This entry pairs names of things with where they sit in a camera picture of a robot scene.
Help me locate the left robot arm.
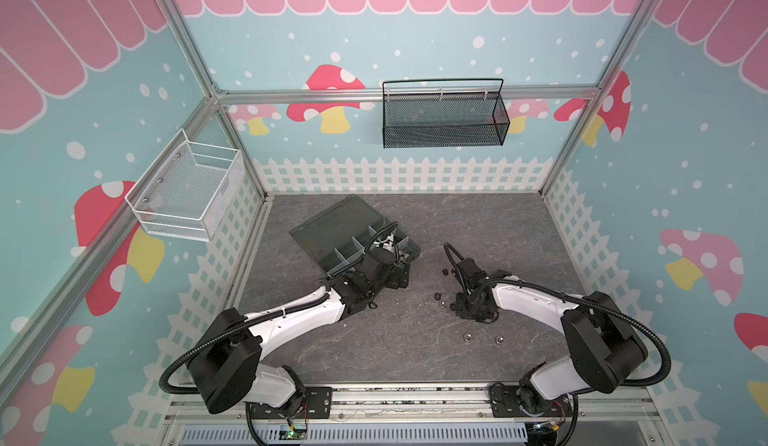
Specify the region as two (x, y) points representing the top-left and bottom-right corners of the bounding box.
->
(158, 222), (410, 420)

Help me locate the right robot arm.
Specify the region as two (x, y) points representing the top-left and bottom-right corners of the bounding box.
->
(443, 243), (672, 417)

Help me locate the grey plastic organizer box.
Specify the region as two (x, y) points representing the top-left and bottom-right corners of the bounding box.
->
(290, 195), (392, 277)

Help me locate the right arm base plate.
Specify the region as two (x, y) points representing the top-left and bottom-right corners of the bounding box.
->
(488, 382), (573, 420)

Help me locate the aluminium mounting rail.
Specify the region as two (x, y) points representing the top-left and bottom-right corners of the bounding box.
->
(155, 382), (673, 445)

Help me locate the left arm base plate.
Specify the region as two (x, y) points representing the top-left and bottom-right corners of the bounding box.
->
(249, 387), (333, 421)

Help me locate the black wire mesh basket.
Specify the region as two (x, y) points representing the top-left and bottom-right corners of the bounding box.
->
(381, 78), (511, 149)

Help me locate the white wire mesh basket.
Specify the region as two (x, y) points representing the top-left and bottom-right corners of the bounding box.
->
(125, 130), (245, 242)

